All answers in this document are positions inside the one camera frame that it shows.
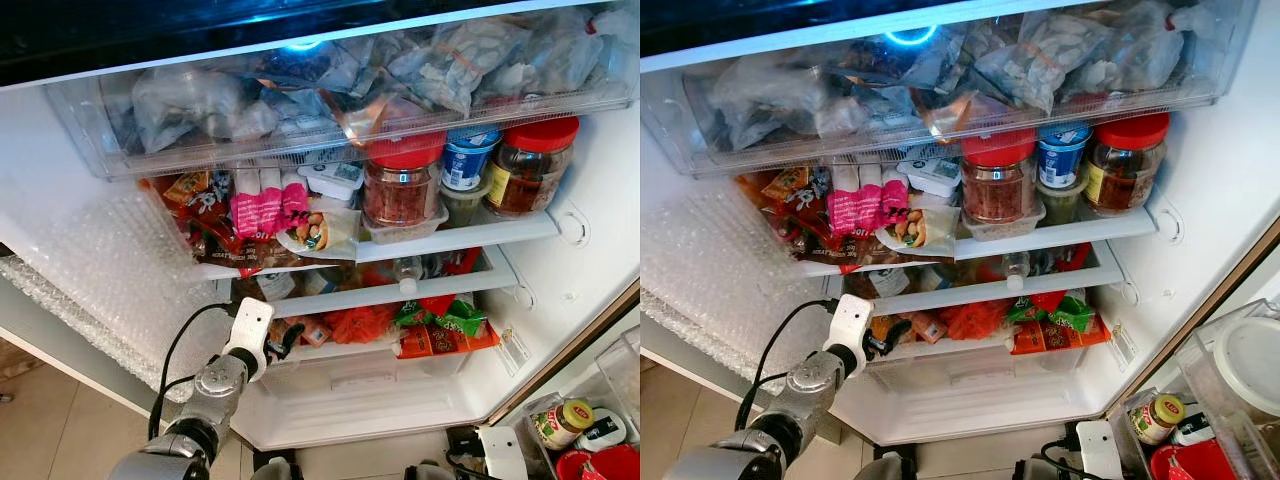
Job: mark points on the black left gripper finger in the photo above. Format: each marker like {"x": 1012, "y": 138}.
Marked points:
{"x": 293, "y": 331}
{"x": 898, "y": 330}
{"x": 888, "y": 352}
{"x": 284, "y": 354}

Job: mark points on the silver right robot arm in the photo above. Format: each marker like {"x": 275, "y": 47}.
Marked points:
{"x": 1037, "y": 470}
{"x": 428, "y": 472}

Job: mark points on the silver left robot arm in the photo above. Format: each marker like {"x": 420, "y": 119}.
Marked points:
{"x": 215, "y": 385}
{"x": 805, "y": 385}

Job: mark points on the red orange mesh bag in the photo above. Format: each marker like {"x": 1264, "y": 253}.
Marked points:
{"x": 362, "y": 325}
{"x": 975, "y": 320}

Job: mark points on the nut picture packet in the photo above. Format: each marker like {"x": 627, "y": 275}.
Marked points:
{"x": 320, "y": 232}
{"x": 918, "y": 230}

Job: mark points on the clear crisper drawer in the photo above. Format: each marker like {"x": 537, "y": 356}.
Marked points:
{"x": 1000, "y": 370}
{"x": 400, "y": 375}

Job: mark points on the pink snack packet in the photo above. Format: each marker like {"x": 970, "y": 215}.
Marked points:
{"x": 265, "y": 205}
{"x": 865, "y": 205}

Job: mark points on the clear plastic water bottle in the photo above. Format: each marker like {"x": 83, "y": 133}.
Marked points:
{"x": 1015, "y": 268}
{"x": 408, "y": 272}

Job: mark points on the dark red snack packet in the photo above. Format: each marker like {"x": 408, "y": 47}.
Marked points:
{"x": 790, "y": 225}
{"x": 195, "y": 225}

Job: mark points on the clear plastic tray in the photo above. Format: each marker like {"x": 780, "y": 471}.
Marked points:
{"x": 1003, "y": 228}
{"x": 405, "y": 232}

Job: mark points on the orange flat box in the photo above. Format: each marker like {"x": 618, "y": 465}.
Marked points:
{"x": 445, "y": 343}
{"x": 1060, "y": 338}

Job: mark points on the green snack packet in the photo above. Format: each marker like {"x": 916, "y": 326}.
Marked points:
{"x": 1055, "y": 311}
{"x": 445, "y": 315}

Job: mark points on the small white box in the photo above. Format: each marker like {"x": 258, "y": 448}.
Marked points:
{"x": 930, "y": 176}
{"x": 333, "y": 180}

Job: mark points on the bubble wrap sheet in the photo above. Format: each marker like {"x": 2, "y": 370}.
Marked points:
{"x": 100, "y": 280}
{"x": 720, "y": 275}

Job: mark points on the red lid jar reddish content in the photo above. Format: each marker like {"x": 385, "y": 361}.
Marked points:
{"x": 1000, "y": 185}
{"x": 402, "y": 190}

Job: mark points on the clear chiller drawer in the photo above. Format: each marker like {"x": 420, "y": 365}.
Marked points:
{"x": 300, "y": 110}
{"x": 900, "y": 100}

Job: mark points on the blue white tub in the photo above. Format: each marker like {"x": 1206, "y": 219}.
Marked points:
{"x": 1063, "y": 157}
{"x": 468, "y": 160}

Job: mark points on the refrigerator door with shelves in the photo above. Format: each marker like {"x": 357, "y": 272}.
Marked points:
{"x": 580, "y": 365}
{"x": 1165, "y": 355}

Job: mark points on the yellow lid jar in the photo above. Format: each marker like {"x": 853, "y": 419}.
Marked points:
{"x": 560, "y": 425}
{"x": 1157, "y": 420}

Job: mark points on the red lid jar dark content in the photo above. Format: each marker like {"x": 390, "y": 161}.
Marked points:
{"x": 535, "y": 170}
{"x": 1128, "y": 165}

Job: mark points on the white jar dark label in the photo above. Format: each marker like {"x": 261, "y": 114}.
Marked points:
{"x": 603, "y": 432}
{"x": 1195, "y": 427}

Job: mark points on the red plastic bowl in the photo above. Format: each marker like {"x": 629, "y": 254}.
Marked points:
{"x": 1200, "y": 462}
{"x": 610, "y": 465}

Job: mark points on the black refrigerator white interior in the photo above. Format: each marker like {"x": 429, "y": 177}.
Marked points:
{"x": 1210, "y": 170}
{"x": 590, "y": 180}

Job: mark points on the white lid clear container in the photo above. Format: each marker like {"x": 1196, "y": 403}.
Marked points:
{"x": 1240, "y": 360}

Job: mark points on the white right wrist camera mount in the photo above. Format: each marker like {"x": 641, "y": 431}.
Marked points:
{"x": 1098, "y": 450}
{"x": 503, "y": 455}

